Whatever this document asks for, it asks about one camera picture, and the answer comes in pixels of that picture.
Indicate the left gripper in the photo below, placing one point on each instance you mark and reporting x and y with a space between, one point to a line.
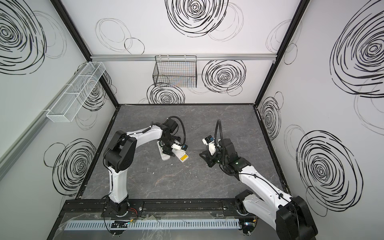
168 147

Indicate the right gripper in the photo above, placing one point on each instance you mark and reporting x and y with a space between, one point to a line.
208 156

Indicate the white remote with batteries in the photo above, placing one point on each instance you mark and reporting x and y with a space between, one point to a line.
181 155

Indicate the yellow battery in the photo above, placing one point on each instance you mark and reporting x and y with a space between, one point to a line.
184 158

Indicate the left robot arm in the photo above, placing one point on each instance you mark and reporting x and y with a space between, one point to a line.
120 153

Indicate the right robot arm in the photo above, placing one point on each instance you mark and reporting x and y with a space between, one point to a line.
289 216

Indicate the white mesh shelf basket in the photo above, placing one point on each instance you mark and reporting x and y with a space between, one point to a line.
83 91

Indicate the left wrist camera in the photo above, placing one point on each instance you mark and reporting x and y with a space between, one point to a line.
179 147

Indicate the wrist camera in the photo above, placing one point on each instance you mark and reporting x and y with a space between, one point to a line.
179 147
209 141

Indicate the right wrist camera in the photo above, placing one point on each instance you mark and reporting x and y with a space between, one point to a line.
209 141

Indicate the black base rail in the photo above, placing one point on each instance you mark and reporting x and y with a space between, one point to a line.
226 207

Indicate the white slotted cable duct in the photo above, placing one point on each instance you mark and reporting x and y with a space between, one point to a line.
193 224

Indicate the black wire basket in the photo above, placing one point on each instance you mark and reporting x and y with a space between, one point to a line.
176 70

